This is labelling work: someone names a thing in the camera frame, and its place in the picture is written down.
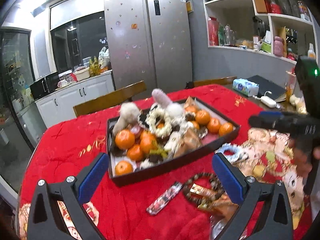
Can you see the cartoon figure fridge magnet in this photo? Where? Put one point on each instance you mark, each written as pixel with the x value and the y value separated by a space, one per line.
pixel 128 55

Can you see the white fluffy pompom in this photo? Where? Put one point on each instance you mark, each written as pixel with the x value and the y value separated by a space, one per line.
pixel 126 116

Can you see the green tissue box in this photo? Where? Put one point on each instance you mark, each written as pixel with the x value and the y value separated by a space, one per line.
pixel 266 47

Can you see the silver double door refrigerator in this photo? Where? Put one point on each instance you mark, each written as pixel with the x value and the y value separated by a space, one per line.
pixel 150 42

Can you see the white power adapter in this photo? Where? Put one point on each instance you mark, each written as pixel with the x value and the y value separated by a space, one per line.
pixel 268 101

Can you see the white kitchen cabinet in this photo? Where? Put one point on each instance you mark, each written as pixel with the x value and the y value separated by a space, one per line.
pixel 75 97

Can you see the gold bar chocolate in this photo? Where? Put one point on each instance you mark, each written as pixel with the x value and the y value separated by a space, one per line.
pixel 202 190
pixel 207 203

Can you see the person's right hand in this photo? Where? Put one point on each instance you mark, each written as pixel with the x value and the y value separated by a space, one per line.
pixel 298 157

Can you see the cream crochet scrunchie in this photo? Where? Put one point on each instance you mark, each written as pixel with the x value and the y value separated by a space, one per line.
pixel 152 120

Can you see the dark brown tray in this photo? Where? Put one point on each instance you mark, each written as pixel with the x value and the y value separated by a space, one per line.
pixel 162 171

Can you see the wooden chair back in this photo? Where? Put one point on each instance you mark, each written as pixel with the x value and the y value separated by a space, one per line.
pixel 110 98

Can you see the clear plastic container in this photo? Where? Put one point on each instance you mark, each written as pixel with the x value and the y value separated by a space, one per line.
pixel 86 60

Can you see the kraft paper bag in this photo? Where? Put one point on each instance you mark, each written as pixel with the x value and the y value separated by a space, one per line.
pixel 282 40

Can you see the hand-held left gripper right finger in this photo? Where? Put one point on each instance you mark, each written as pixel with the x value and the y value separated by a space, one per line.
pixel 228 180

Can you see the red gift box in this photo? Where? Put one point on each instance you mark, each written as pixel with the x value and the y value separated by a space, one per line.
pixel 213 31

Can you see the red bear printed blanket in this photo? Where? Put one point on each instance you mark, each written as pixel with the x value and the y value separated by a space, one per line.
pixel 125 205

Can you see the plate of bread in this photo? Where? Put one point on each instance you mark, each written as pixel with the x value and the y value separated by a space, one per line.
pixel 246 43

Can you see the red jar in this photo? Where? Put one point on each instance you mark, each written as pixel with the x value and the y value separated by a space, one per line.
pixel 275 8

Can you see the white lotion bottle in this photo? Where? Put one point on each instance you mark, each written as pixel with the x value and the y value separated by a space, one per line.
pixel 311 51

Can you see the clear plastic packet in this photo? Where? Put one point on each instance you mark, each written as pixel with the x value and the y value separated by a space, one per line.
pixel 217 227

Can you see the plastic bag of ginger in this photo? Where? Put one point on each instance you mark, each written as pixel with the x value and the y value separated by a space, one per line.
pixel 298 102

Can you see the black microwave oven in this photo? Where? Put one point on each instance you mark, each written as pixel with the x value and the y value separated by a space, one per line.
pixel 43 86

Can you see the white plastic bag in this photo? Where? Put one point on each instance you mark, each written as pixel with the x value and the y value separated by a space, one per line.
pixel 103 57

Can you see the glass jar with colourful label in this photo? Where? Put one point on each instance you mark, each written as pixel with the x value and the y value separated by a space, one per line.
pixel 302 11

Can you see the white wall shelf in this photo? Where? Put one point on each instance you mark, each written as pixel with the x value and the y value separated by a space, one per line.
pixel 250 20

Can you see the white mug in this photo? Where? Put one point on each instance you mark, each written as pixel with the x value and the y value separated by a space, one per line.
pixel 62 83

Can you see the white basin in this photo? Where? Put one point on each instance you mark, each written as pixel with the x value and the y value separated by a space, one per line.
pixel 81 74

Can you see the light blue scrunchie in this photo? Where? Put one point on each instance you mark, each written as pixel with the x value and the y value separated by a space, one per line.
pixel 231 145

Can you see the dark patterned candy bar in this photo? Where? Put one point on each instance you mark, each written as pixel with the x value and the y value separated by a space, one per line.
pixel 163 200

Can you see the yellow wall box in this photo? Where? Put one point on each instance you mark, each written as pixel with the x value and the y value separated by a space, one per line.
pixel 189 6

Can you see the orange fridge magnet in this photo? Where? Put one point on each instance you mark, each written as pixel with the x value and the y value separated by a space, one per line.
pixel 134 26

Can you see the dark kitchen window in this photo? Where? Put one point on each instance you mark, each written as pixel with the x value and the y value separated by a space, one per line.
pixel 80 40

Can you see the drink cup with straw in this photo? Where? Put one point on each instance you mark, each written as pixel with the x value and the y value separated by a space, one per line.
pixel 290 86

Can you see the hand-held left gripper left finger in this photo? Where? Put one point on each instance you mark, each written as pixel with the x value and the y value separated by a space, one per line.
pixel 91 180

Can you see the blue tissue pack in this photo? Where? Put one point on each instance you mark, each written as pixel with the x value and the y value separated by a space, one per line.
pixel 245 86

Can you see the black notebook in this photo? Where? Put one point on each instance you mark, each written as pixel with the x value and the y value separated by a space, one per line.
pixel 271 87

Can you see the glass pitcher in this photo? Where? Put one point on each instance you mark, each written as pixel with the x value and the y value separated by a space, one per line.
pixel 229 35

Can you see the yellow glass bottle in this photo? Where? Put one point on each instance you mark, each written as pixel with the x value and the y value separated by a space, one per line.
pixel 95 65
pixel 91 67

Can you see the brown box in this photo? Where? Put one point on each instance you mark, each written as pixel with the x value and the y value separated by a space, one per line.
pixel 260 3

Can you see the black dotted scrunchie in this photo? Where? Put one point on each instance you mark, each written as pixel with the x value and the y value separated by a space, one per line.
pixel 143 119

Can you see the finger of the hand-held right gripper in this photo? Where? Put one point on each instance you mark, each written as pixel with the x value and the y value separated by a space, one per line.
pixel 272 114
pixel 270 123

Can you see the olive green hair bow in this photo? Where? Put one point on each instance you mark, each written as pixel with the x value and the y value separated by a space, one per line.
pixel 160 152

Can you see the green packet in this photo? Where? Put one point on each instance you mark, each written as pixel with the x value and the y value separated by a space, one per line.
pixel 221 35

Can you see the glass sliding door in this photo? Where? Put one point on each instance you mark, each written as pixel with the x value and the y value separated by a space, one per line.
pixel 15 92

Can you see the heap of mandarins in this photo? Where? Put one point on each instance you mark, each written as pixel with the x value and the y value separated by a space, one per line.
pixel 124 138

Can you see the clear glass jar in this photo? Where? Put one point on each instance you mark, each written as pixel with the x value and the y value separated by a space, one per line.
pixel 285 4

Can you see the pink white fluffy toy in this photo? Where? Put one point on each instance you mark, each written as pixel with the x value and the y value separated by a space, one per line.
pixel 167 102

